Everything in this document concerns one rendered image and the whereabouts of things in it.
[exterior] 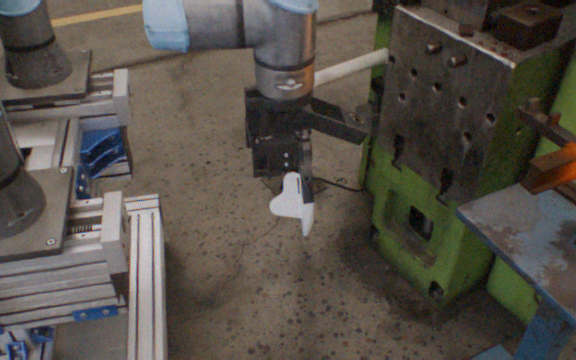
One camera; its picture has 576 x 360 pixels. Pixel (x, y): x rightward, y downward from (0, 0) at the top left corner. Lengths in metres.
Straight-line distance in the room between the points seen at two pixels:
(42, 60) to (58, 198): 0.43
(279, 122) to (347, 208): 1.49
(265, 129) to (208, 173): 1.65
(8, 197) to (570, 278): 0.96
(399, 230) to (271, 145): 1.24
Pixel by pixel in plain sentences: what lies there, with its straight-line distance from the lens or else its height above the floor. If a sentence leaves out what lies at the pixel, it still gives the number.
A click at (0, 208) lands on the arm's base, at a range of 1.02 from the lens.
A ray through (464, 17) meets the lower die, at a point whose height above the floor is 0.93.
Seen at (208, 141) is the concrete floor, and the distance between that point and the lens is 2.53.
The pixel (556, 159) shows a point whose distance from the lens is 0.84.
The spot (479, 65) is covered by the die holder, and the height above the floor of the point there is 0.88.
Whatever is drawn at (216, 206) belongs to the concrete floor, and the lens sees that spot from 2.19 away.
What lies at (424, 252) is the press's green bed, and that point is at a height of 0.16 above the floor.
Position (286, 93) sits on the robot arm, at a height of 1.15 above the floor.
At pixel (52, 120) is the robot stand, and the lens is 1.48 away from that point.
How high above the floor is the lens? 1.50
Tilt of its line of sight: 40 degrees down
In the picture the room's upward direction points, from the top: straight up
